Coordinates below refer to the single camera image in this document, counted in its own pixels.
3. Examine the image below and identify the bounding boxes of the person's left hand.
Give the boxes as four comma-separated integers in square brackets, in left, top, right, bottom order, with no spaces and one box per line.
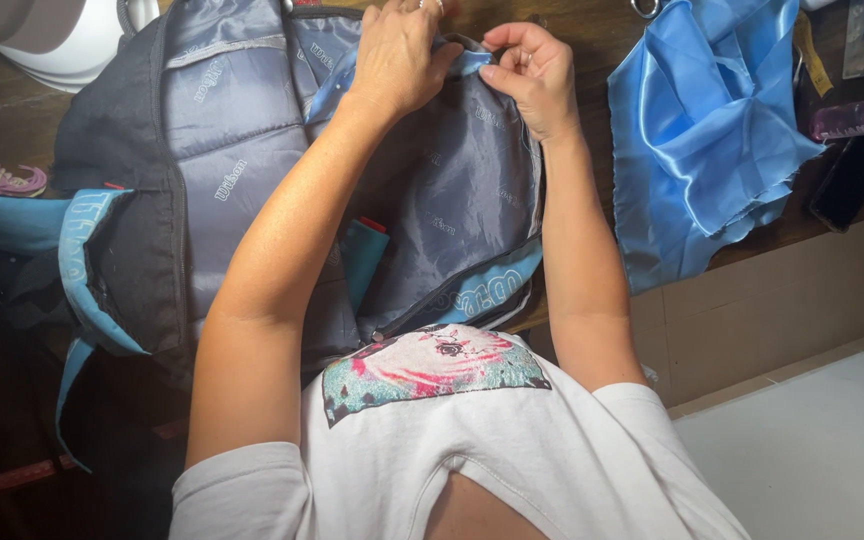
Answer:
[345,0,467,121]

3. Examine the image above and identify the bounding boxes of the person's right hand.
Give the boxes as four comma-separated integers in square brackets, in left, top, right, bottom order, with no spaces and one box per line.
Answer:
[479,21,583,145]

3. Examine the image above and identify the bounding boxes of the blue satin lining piece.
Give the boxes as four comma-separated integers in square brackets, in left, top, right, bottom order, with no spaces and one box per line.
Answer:
[303,39,498,127]

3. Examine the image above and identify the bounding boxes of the grey and blue backpack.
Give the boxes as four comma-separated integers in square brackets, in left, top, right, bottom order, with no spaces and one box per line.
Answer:
[0,0,547,475]

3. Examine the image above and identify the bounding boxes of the blue satin cloth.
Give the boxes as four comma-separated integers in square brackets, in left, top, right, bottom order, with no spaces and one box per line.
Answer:
[607,0,828,296]

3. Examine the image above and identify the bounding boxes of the teal roll with red cap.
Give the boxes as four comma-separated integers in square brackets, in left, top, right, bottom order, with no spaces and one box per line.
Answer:
[340,216,391,314]

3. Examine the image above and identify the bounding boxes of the yellow measuring tape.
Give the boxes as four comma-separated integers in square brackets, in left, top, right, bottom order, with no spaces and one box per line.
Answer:
[792,9,835,99]

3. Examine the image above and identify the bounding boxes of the purple transparent tube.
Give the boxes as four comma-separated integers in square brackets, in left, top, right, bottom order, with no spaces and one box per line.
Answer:
[809,91,864,144]

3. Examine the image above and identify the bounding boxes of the black phone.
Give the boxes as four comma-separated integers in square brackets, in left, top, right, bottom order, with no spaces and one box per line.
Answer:
[809,131,864,234]

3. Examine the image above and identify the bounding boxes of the white sewing machine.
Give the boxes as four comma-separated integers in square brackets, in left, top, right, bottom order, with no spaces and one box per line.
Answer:
[0,0,162,95]

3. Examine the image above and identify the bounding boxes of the white printed t-shirt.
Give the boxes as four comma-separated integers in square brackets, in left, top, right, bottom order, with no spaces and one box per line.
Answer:
[169,324,752,540]

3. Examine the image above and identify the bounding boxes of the pink ribbon scraps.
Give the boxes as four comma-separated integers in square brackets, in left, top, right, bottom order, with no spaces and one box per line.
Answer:
[0,161,49,198]

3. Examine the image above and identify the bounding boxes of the white flat panel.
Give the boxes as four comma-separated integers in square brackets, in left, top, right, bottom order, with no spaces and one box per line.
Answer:
[672,333,864,540]

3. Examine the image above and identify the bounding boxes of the red wooden ruler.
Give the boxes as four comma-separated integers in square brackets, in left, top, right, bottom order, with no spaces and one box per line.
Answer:
[0,456,82,505]

